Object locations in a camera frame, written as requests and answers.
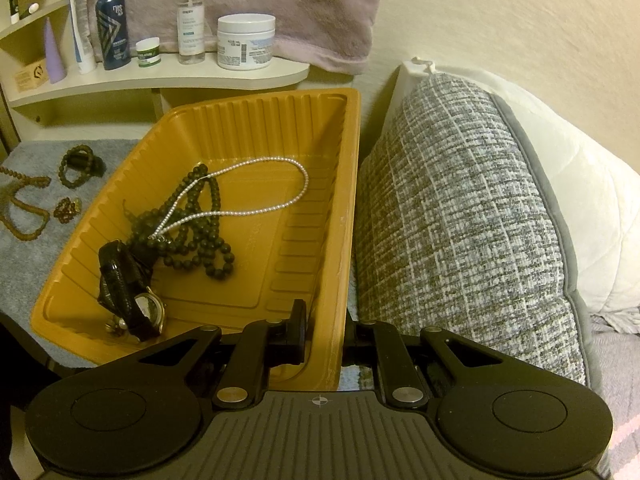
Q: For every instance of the small white cap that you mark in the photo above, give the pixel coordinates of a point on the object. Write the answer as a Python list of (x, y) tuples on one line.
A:
[(33, 8)]

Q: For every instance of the cream wall shelf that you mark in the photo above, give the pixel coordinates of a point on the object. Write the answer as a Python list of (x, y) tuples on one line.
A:
[(175, 76)]

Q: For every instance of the white quilted pillow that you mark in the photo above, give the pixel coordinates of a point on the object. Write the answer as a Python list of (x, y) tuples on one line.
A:
[(590, 160)]

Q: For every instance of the yellow plastic tray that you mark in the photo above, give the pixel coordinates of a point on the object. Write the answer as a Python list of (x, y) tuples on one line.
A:
[(280, 270)]

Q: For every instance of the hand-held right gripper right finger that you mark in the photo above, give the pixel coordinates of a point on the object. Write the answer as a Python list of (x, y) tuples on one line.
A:
[(357, 340)]

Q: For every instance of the small cardboard box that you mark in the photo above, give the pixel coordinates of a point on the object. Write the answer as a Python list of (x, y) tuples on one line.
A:
[(31, 76)]

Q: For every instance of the white squeeze tube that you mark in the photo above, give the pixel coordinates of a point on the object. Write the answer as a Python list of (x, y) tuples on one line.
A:
[(82, 32)]

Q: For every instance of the clear spray bottle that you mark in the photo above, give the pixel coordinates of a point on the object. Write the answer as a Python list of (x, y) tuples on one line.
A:
[(191, 27)]

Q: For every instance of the grey blanket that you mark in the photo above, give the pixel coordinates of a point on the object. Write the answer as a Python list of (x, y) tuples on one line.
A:
[(622, 385)]

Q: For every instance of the dark blue bottle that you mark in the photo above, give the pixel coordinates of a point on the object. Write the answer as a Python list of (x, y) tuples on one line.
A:
[(113, 27)]

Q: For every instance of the pink fleece towel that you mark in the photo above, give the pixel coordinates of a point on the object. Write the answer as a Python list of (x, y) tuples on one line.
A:
[(300, 10)]

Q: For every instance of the black wristwatch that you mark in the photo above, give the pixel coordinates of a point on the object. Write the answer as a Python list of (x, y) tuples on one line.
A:
[(150, 335)]

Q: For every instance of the small green label jar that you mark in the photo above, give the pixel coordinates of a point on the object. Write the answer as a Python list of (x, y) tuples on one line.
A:
[(148, 53)]

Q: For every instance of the grey tweed pillow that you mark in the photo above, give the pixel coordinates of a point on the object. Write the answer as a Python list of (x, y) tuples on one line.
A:
[(450, 210)]

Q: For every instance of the lilac cone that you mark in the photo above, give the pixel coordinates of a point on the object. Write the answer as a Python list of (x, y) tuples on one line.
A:
[(55, 60)]

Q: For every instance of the white lip balm stick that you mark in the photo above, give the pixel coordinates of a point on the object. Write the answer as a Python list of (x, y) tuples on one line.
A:
[(13, 7)]

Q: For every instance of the white cream jar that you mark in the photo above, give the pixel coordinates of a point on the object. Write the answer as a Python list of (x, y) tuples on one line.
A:
[(246, 42)]

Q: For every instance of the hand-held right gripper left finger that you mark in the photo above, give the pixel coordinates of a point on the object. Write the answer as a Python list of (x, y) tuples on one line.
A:
[(299, 332)]

